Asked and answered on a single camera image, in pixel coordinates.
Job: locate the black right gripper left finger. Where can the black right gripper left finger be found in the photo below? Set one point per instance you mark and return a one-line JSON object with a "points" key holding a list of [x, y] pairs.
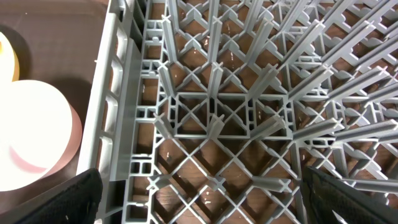
{"points": [[74, 201]]}

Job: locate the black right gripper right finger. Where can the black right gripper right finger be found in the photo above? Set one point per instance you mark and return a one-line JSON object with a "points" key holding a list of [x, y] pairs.
{"points": [[330, 200]]}

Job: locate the yellow plate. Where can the yellow plate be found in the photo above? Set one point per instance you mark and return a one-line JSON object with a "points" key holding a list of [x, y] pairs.
{"points": [[9, 62]]}

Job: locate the grey dishwasher rack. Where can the grey dishwasher rack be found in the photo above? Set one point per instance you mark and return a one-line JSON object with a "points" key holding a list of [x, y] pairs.
{"points": [[209, 111]]}

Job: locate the dark brown serving tray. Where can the dark brown serving tray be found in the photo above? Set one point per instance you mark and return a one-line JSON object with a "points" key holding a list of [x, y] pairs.
{"points": [[57, 42]]}

